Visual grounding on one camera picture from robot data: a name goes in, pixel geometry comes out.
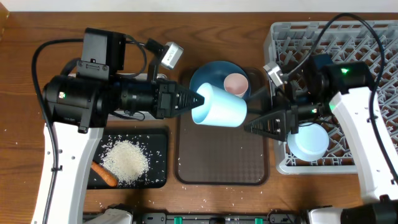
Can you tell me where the orange carrot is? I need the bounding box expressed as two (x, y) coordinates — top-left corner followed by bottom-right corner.
(91, 161), (118, 187)

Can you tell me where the pile of white rice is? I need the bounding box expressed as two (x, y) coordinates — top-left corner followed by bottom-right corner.
(99, 139), (150, 187)

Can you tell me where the grey dishwasher rack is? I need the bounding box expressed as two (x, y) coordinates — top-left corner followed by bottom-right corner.
(263, 21), (397, 175)

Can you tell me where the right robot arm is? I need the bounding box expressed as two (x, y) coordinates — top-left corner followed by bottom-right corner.
(244, 54), (397, 223)

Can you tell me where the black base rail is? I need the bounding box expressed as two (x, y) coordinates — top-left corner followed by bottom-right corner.
(133, 212), (306, 224)

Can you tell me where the light blue cup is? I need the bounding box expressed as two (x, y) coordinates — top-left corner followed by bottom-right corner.
(192, 83), (247, 128)

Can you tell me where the pink cup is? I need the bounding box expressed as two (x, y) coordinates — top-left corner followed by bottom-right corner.
(223, 73), (249, 98)

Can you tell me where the dark blue plate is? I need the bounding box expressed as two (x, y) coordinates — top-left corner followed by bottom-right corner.
(189, 61), (249, 91)

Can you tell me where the clear plastic bin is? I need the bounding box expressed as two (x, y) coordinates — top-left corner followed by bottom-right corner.
(68, 73), (168, 121)

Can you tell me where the black plastic tray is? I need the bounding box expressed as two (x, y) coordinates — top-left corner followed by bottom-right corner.
(93, 129), (168, 189)

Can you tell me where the white bowl blue rim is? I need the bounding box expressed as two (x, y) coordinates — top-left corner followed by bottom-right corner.
(287, 123), (329, 162)

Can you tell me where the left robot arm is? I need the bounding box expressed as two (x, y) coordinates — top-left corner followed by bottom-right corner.
(31, 28), (204, 223)

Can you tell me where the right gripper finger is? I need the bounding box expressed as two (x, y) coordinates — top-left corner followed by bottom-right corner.
(244, 110), (287, 142)
(247, 86), (271, 103)

